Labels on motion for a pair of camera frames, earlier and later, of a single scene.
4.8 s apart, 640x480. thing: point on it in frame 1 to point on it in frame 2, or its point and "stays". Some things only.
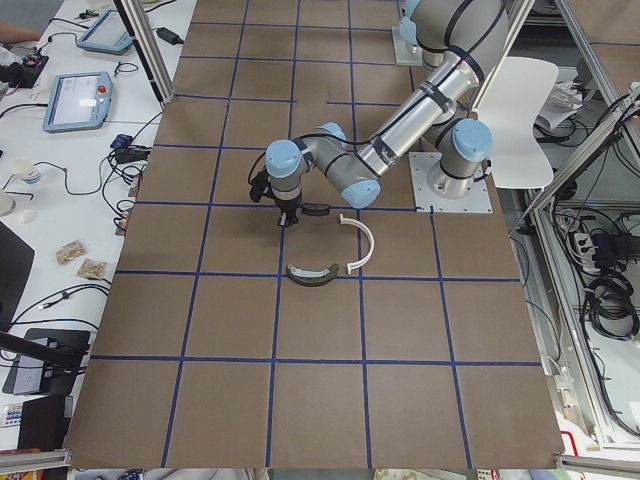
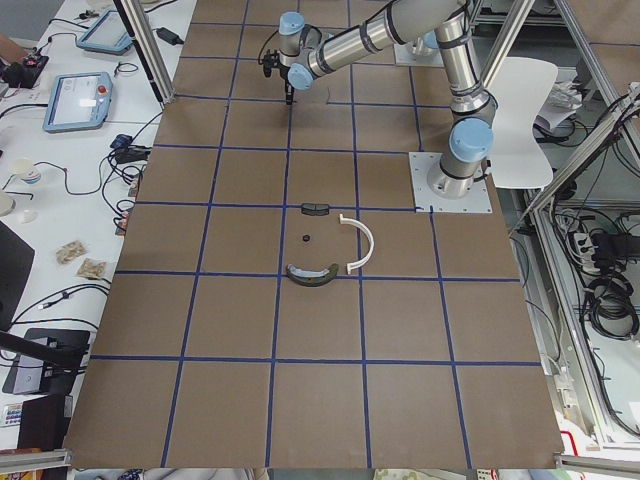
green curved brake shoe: (311, 278) stays
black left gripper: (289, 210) to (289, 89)
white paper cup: (25, 169) stays
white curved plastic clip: (354, 265) stays
